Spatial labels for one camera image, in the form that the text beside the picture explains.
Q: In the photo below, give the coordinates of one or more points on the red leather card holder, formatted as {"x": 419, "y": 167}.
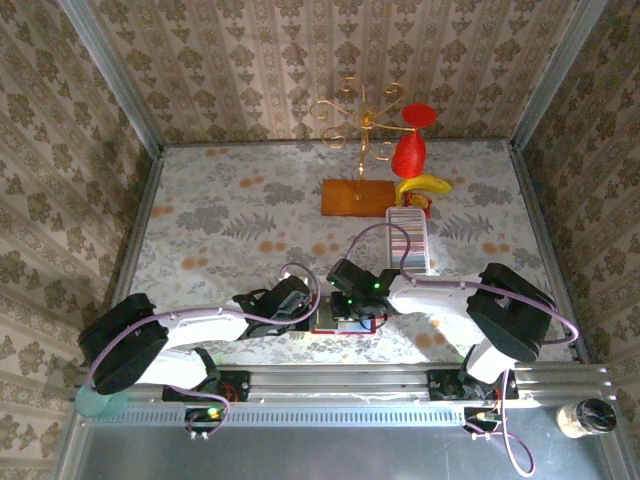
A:
{"x": 360, "y": 326}

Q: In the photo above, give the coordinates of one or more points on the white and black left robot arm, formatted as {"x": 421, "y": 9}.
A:
{"x": 200, "y": 327}

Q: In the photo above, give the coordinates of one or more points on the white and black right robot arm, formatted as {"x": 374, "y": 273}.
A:
{"x": 430, "y": 300}

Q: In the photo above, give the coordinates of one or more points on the clear plastic card box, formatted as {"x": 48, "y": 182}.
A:
{"x": 407, "y": 235}

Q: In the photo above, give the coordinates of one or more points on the floral patterned table cover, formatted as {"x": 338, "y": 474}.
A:
{"x": 250, "y": 225}

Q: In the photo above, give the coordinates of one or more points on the red yellow small packet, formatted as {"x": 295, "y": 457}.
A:
{"x": 417, "y": 201}

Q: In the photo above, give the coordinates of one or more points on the yellow banana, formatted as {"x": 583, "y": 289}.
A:
{"x": 430, "y": 185}

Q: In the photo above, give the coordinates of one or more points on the black controller board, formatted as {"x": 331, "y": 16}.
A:
{"x": 482, "y": 419}
{"x": 202, "y": 420}

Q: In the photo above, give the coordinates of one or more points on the red plastic goblet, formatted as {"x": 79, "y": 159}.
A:
{"x": 409, "y": 155}

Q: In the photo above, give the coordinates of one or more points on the teal plastic cup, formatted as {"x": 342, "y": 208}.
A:
{"x": 100, "y": 407}

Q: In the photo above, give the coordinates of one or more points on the glass jar black lid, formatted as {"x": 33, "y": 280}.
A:
{"x": 587, "y": 417}

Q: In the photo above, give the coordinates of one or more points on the aluminium extrusion rail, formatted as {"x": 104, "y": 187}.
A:
{"x": 340, "y": 382}

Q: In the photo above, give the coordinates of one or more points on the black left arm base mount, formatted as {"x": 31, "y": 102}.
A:
{"x": 240, "y": 385}

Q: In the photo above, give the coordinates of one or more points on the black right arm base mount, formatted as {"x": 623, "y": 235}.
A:
{"x": 442, "y": 385}

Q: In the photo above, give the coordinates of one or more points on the aluminium table side rail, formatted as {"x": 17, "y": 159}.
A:
{"x": 144, "y": 200}
{"x": 531, "y": 200}

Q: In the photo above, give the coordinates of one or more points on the aluminium frame post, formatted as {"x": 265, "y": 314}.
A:
{"x": 556, "y": 70}
{"x": 110, "y": 70}

